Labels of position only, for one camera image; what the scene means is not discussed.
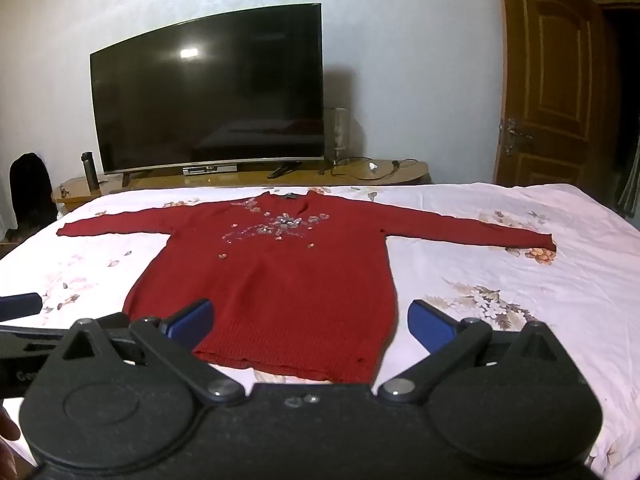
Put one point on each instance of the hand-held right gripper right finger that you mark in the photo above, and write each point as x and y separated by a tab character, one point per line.
430	324

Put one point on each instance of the grey curtain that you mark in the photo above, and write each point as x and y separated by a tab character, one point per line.
631	180

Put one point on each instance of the wooden television cabinet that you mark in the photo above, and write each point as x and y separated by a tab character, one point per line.
225	181

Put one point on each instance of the black thermos bottle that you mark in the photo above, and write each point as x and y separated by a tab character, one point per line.
90	170

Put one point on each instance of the silver set-top box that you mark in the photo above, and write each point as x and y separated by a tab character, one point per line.
210	169

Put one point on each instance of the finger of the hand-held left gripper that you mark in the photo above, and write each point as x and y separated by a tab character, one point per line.
30	337
20	305

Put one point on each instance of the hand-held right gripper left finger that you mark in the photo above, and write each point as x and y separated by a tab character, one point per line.
192	324

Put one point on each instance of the red beaded sweater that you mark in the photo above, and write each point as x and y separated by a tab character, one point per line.
280	285

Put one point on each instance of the brown wooden door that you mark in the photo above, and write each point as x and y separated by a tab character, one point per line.
550	70

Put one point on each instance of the white floral bed sheet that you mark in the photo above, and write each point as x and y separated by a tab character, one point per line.
550	285

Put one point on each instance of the black curved television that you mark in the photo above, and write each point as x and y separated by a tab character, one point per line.
200	90

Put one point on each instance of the clear glass vase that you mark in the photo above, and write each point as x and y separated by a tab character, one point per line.
336	135

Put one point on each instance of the person's left hand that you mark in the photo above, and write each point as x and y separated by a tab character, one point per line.
7	425

